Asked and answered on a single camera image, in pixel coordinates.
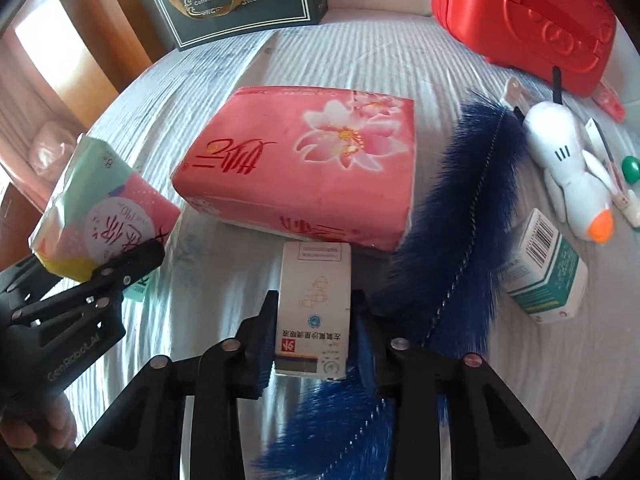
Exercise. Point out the padded headboard with wooden frame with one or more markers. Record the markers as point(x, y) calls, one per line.
point(100, 35)

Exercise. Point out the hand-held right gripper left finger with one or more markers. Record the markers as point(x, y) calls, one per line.
point(264, 345)

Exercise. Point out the clear plastic bag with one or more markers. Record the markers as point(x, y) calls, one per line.
point(52, 147)

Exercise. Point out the dark gift box gold ribbon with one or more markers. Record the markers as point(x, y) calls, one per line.
point(240, 0)

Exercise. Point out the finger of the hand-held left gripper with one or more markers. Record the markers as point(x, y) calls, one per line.
point(120, 267)

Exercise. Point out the white duck plush toy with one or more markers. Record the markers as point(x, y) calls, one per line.
point(565, 160)

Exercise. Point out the person's left hand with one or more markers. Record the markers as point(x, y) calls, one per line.
point(40, 425)

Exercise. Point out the large pink floral tissue pack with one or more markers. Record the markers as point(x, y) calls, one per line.
point(300, 160)

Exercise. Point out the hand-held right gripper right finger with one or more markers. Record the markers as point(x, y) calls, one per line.
point(364, 350)

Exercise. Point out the blue feather brush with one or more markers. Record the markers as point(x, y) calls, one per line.
point(450, 240)

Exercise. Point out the pastel sanitary pad pack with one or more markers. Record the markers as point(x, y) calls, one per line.
point(100, 210)

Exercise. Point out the red bear-embossed suitcase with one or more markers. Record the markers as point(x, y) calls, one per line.
point(525, 10)

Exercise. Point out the white medicine box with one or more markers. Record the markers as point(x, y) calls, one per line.
point(312, 305)

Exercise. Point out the white and green box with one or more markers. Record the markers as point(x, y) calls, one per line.
point(542, 270)

